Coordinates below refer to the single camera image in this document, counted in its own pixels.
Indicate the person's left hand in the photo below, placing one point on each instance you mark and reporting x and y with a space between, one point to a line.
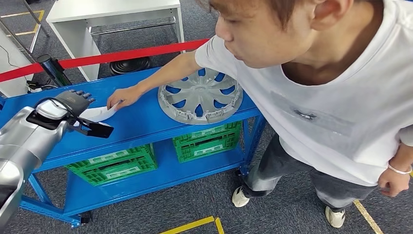
395 184

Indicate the person's right hand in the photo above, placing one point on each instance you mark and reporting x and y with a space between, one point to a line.
124 97

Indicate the white curved plastic part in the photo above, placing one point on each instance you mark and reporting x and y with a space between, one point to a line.
96 113

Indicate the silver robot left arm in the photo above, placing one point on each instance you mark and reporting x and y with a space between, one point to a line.
22 145

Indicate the person's right forearm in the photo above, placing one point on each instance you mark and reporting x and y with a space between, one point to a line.
164 72

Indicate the person's left forearm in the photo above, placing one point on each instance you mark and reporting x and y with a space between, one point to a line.
401 156

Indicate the blue metal shelf rack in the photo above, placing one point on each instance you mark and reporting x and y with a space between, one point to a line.
135 122

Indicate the black round ribbed base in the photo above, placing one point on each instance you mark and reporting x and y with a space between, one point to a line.
129 66

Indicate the red barrier belt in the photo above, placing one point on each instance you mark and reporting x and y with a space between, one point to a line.
129 55

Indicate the yellow floor tape outline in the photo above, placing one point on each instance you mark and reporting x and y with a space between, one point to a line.
38 22
190 224
367 216

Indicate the green plastic crate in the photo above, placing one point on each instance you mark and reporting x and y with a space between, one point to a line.
209 132
119 174
206 151
109 156

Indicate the grey wheel cover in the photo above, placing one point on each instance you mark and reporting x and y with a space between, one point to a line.
200 97

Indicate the white table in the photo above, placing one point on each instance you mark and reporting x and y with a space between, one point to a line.
113 9

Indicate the white power strip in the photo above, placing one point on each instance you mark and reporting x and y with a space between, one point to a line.
35 90

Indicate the person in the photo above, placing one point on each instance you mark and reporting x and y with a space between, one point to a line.
322 113

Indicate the white furniture panel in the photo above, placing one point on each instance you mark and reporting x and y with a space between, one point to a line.
11 84

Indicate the black stanchion post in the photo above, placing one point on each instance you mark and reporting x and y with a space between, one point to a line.
53 71

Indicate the chrome tube frame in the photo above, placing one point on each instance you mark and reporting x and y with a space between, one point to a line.
19 42

